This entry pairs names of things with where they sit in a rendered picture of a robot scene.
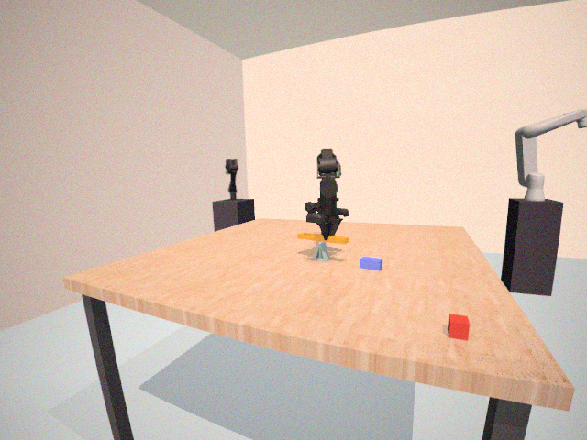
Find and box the orange bar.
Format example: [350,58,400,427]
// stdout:
[297,233,349,245]

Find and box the red cube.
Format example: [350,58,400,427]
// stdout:
[448,313,470,340]

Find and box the blue rectangular block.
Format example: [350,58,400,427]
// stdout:
[360,257,383,271]

